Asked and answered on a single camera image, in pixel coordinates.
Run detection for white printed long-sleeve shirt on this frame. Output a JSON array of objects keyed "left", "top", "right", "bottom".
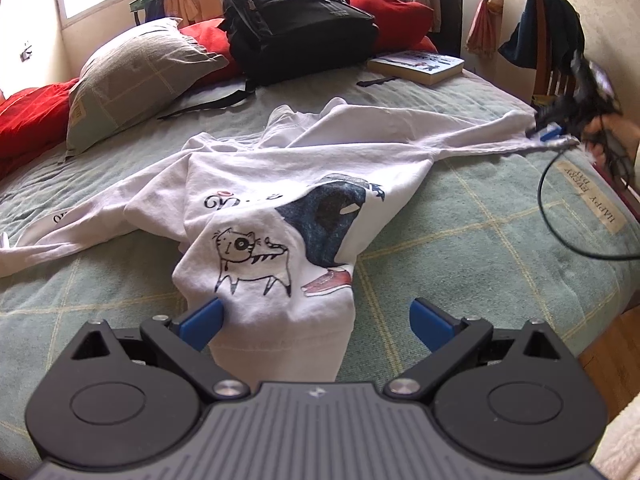
[{"left": 0, "top": 96, "right": 582, "bottom": 384}]

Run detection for right hand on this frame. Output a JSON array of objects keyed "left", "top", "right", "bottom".
[{"left": 582, "top": 114, "right": 640, "bottom": 167}]

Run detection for wooden chair with dark garment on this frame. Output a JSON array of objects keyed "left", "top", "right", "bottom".
[{"left": 497, "top": 0, "right": 586, "bottom": 101}]

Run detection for right orange curtain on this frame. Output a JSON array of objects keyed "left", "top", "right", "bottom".
[{"left": 466, "top": 0, "right": 504, "bottom": 58}]

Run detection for green plaid bed blanket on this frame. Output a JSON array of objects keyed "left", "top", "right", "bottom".
[{"left": 1, "top": 67, "right": 639, "bottom": 479}]

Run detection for paperback book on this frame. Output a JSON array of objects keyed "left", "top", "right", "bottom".
[{"left": 367, "top": 50, "right": 464, "bottom": 86}]

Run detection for red quilt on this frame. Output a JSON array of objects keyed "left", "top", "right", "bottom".
[{"left": 1, "top": 0, "right": 436, "bottom": 178}]

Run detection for grey green pillow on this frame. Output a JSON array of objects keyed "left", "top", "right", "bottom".
[{"left": 66, "top": 18, "right": 228, "bottom": 156}]

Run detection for black backpack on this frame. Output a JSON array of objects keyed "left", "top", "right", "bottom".
[{"left": 162, "top": 0, "right": 378, "bottom": 120}]

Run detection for items on window sill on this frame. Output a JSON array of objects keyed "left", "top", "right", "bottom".
[{"left": 129, "top": 0, "right": 224, "bottom": 28}]

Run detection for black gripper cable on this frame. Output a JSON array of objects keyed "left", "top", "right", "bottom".
[{"left": 537, "top": 129, "right": 640, "bottom": 262}]

